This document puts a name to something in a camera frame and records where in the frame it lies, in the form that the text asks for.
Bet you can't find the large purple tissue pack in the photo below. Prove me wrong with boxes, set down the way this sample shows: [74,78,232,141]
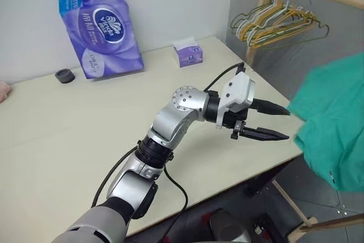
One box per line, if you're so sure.
[52,0,145,80]

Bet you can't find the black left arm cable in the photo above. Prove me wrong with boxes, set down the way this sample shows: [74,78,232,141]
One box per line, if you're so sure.
[90,61,246,238]

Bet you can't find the grey rounded shape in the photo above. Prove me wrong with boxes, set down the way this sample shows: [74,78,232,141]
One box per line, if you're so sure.
[208,208,252,243]

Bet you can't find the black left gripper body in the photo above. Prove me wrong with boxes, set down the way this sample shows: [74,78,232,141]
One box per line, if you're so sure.
[222,105,249,141]

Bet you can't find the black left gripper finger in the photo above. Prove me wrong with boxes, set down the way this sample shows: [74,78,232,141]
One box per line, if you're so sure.
[242,126,291,142]
[251,98,292,117]

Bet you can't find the bunch of wire hangers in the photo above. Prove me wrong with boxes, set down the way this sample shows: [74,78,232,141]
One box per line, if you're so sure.
[230,0,331,53]

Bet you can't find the black round ring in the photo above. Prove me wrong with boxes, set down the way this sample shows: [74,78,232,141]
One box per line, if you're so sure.
[54,68,76,85]

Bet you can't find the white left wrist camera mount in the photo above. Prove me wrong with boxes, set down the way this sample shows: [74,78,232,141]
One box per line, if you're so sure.
[215,71,256,130]

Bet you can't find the small purple tissue box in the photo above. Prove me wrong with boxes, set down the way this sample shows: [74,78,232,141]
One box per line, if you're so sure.
[171,37,205,69]

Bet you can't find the green shorts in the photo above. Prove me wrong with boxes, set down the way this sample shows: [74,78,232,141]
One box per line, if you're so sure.
[287,51,364,194]

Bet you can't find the black table frame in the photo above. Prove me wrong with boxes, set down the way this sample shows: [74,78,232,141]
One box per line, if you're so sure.
[245,165,285,197]

